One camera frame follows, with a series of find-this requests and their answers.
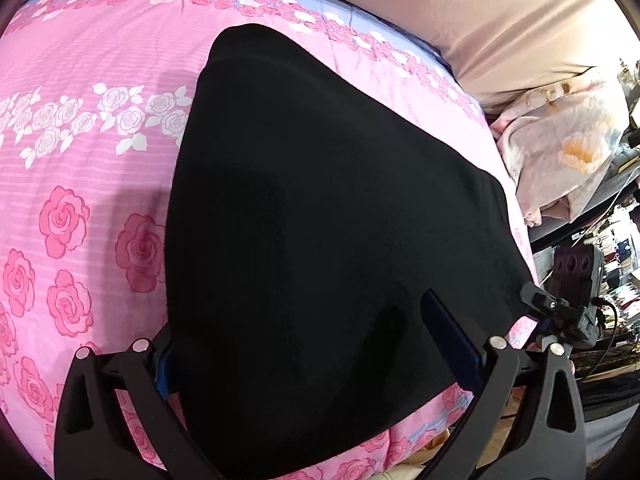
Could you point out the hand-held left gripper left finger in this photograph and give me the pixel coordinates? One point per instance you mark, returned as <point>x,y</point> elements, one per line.
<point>162,375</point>

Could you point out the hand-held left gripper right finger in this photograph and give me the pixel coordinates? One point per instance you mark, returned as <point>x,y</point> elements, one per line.
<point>452,337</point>

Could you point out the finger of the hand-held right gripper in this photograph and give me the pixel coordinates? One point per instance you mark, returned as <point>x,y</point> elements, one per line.
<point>542,300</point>

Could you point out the black pants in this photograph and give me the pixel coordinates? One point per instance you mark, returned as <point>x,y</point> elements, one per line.
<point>325,235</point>

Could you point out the cluttered shelf goods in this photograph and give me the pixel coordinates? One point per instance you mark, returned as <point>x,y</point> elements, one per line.
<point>622,260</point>

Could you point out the pale floral blanket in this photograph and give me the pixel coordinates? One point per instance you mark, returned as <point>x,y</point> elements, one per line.
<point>560,145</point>

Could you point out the pink rose print bed sheet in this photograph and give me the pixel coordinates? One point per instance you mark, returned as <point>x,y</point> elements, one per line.
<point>75,135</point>

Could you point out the beige cloth drape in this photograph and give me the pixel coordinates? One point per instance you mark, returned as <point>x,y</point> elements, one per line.
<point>475,20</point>

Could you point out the dark bed frame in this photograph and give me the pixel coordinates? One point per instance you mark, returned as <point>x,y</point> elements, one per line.
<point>575,220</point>

